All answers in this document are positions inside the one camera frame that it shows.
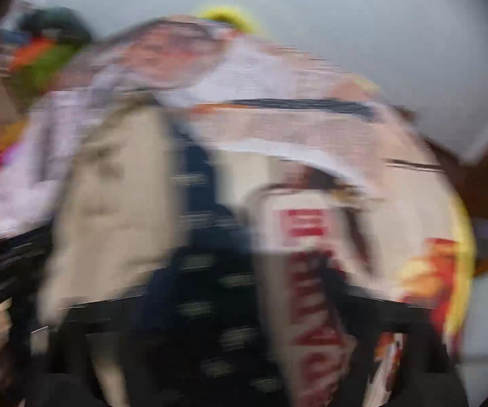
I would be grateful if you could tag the green patterned box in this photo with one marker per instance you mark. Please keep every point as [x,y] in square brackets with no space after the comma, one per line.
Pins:
[47,70]

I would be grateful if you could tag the navy patterned hooded jacket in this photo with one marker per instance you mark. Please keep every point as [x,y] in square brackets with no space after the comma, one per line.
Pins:
[210,288]

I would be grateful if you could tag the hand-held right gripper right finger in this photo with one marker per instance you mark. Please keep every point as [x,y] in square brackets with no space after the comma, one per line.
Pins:
[430,347]

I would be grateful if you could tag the printed blanket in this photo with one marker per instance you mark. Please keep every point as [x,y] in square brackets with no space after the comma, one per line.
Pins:
[295,93]

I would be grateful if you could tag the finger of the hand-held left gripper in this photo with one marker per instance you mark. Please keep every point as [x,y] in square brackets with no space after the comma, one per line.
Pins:
[2,271]

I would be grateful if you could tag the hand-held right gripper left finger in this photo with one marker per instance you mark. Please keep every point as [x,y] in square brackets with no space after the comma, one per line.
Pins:
[66,369]

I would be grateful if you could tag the yellow round object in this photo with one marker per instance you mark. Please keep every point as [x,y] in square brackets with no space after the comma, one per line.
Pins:
[227,12]

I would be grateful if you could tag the grey plush pillow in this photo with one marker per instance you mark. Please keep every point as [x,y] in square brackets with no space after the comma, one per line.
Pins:
[57,21]

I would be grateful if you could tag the orange box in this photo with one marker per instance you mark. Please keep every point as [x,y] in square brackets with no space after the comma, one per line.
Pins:
[30,53]

